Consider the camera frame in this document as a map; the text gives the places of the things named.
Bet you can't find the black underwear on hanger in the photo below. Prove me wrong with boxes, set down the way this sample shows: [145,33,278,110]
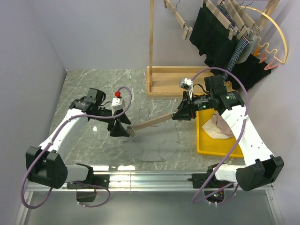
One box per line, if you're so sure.
[189,5,237,69]

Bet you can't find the light grey underwear hanging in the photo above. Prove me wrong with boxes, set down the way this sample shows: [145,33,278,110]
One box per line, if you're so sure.
[236,35,257,64]

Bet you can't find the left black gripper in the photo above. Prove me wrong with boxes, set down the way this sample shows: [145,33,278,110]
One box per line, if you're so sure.
[92,107,131,137]

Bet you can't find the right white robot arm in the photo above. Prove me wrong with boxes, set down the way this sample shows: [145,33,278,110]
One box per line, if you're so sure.
[172,75,284,191]

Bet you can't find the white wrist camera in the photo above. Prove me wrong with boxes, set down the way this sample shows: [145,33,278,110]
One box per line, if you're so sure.
[179,78,193,99]
[111,91,125,116]

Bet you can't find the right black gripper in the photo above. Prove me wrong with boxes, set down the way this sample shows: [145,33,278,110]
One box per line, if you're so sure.
[172,90,213,121]

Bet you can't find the wooden clothes rack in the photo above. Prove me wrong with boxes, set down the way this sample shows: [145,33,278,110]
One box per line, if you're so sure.
[147,0,267,98]

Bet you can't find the striped blue underwear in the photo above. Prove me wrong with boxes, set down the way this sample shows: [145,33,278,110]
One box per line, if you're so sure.
[217,4,249,72]

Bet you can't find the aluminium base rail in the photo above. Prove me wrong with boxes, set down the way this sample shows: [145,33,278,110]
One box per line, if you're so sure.
[15,171,284,225]

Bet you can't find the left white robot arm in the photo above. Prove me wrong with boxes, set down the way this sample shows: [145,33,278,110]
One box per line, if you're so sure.
[25,87,131,189]

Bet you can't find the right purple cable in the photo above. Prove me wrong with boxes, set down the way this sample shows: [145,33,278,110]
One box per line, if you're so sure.
[191,67,249,204]

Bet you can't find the gold arc hanger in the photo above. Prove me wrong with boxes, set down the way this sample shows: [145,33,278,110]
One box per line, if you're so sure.
[241,1,288,64]

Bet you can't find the wooden hanger holding black underwear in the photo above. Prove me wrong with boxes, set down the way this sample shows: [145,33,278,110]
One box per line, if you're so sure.
[202,0,237,40]

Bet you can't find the wooden clip hanger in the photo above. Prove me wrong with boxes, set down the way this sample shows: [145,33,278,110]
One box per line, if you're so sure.
[232,0,261,35]
[126,111,176,137]
[163,0,193,40]

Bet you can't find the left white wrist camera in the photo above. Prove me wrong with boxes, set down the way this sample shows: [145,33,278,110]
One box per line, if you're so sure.
[111,91,125,116]

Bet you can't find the black underwear at rear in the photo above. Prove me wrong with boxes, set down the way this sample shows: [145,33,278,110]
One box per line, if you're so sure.
[231,54,271,91]

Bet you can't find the yellow plastic tray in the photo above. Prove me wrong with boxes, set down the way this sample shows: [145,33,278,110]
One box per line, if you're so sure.
[196,109,236,157]

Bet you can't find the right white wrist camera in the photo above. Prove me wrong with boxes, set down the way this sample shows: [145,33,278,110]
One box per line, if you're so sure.
[179,78,193,99]

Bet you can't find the pink clothes peg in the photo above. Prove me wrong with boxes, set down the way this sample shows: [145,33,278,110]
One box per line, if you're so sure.
[253,47,280,71]

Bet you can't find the wooden hanger holding striped underwear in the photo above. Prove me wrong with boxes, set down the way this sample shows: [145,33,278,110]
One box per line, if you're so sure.
[217,0,250,40]

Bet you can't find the beige underwear in tray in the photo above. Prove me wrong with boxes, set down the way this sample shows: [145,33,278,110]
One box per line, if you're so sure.
[202,112,234,139]

